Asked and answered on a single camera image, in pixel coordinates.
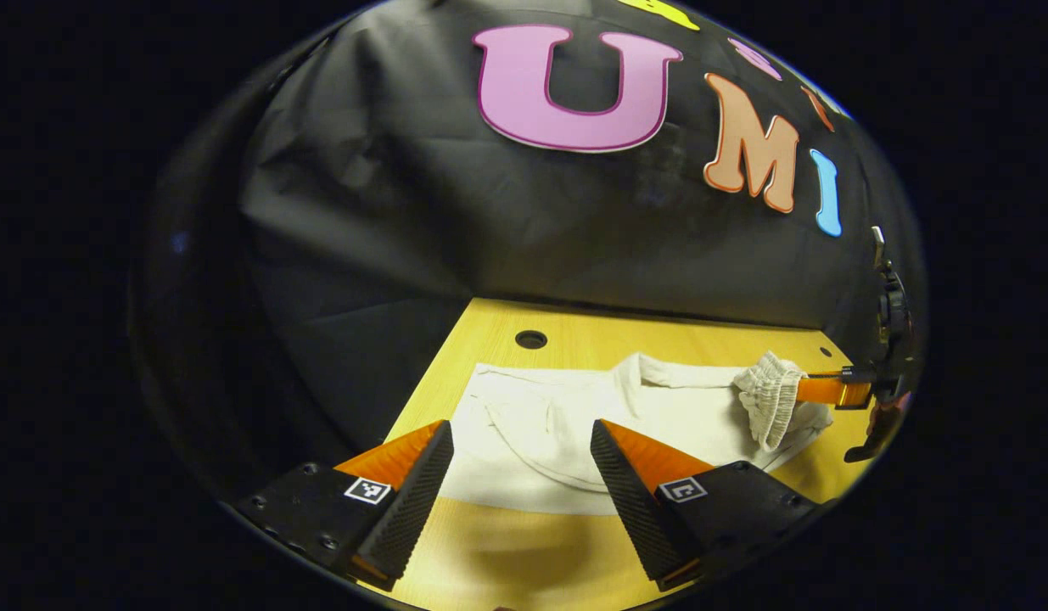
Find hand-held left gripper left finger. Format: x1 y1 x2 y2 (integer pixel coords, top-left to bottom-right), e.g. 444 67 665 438
227 418 456 593

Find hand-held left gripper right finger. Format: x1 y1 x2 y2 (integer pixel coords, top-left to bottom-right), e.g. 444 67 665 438
589 418 823 593

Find black backdrop cloth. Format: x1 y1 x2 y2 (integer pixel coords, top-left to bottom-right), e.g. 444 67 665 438
129 0 928 502

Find white jeans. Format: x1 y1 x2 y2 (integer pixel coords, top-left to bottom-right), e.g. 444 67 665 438
439 350 835 517

